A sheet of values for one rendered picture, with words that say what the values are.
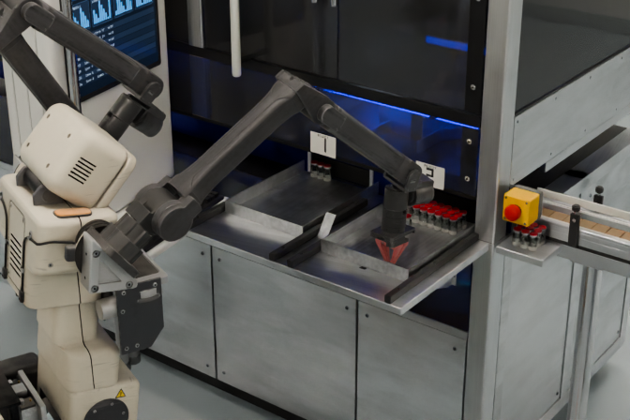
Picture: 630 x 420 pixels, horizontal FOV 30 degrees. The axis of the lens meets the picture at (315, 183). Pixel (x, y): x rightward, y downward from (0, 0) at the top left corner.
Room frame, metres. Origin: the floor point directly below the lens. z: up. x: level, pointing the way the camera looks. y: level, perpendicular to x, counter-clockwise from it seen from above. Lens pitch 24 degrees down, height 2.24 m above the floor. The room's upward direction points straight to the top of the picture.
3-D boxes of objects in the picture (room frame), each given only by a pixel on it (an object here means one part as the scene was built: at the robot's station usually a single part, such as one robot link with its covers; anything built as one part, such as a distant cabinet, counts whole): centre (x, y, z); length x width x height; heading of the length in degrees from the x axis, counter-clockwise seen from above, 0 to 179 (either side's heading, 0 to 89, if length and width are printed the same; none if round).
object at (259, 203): (2.87, 0.03, 0.90); 0.34 x 0.26 x 0.04; 143
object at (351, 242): (2.64, -0.22, 0.90); 0.34 x 0.26 x 0.04; 142
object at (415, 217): (2.73, -0.29, 0.90); 0.18 x 0.02 x 0.05; 52
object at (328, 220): (2.63, 0.00, 0.91); 0.14 x 0.03 x 0.06; 142
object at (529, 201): (2.61, -0.51, 0.99); 0.08 x 0.07 x 0.07; 143
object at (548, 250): (2.63, -0.55, 0.87); 0.14 x 0.13 x 0.02; 143
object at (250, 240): (2.71, -0.06, 0.87); 0.70 x 0.48 x 0.02; 53
